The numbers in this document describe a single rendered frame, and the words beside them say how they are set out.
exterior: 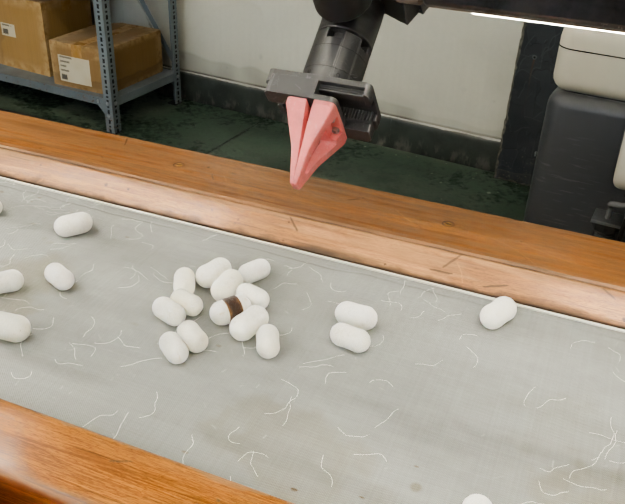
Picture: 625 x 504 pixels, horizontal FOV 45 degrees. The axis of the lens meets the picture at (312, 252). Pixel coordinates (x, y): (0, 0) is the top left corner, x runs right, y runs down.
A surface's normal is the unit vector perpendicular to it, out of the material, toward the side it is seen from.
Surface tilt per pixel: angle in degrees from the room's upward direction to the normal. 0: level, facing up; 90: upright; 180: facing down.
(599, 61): 90
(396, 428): 0
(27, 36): 90
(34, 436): 0
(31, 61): 90
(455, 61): 89
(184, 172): 0
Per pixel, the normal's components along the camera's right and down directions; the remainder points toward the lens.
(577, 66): -0.47, 0.44
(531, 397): 0.04, -0.86
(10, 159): -0.24, -0.28
